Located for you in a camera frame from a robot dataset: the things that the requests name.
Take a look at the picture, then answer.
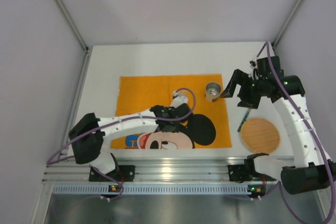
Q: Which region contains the spoon with teal handle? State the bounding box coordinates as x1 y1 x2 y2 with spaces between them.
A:
237 109 252 133

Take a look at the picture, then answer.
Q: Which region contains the round woven wicker plate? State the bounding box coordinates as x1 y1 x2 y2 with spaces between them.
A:
240 118 280 154

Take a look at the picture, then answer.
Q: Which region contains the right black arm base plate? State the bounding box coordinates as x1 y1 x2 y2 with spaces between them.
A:
227 164 263 183

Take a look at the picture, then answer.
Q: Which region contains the orange cartoon mouse placemat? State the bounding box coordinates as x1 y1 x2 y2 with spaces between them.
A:
111 73 232 150

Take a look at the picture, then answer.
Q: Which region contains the metal cup with beige sleeve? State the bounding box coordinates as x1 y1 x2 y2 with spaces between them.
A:
205 82 222 102

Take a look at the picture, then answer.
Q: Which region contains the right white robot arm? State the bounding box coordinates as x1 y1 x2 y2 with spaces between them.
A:
220 56 335 195

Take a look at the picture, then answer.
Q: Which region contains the slotted grey cable duct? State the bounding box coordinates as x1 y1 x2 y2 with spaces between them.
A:
52 184 266 195

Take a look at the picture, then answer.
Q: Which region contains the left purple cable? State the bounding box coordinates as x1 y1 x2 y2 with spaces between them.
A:
46 88 197 193

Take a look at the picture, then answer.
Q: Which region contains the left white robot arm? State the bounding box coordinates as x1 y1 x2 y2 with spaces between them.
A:
69 93 192 175

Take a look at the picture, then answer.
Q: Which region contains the aluminium frame rail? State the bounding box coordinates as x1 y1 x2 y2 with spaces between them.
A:
42 158 244 183

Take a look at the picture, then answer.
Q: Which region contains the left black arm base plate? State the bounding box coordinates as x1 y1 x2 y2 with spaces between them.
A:
89 165 135 182

